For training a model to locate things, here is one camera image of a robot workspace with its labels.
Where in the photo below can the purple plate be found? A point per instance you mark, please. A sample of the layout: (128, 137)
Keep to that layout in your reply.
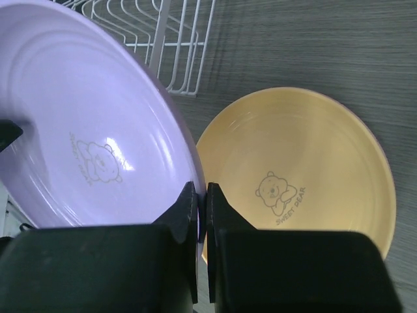
(103, 143)

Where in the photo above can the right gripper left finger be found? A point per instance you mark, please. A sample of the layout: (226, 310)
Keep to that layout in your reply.
(134, 268)

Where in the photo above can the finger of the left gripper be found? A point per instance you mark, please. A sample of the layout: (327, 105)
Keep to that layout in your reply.
(9, 132)

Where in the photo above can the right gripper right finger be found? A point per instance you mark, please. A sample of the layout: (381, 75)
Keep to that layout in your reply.
(251, 270)

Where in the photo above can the pink plate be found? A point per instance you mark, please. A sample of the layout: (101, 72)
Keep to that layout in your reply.
(372, 130)

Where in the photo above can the white wire dish rack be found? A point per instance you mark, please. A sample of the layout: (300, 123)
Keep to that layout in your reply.
(170, 37)

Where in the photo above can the orange plate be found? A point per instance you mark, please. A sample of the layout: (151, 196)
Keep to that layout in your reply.
(288, 158)

